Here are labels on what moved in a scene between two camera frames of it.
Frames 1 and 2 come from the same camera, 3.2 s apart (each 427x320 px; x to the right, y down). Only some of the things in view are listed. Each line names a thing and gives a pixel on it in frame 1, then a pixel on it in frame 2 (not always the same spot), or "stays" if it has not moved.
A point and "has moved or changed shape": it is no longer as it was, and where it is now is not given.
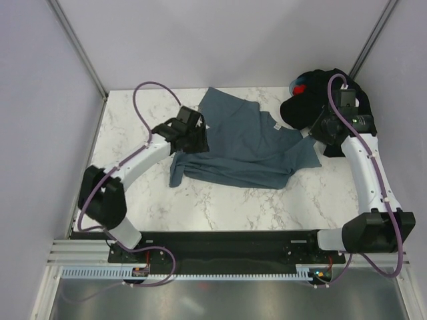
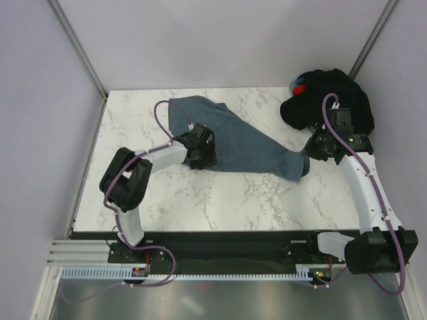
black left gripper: (201, 145) to (209, 161)
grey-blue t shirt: (248, 147) has moved or changed shape
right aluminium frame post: (372, 38) stays
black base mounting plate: (226, 253) stays
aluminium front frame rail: (93, 253) stays
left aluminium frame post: (77, 46) stays
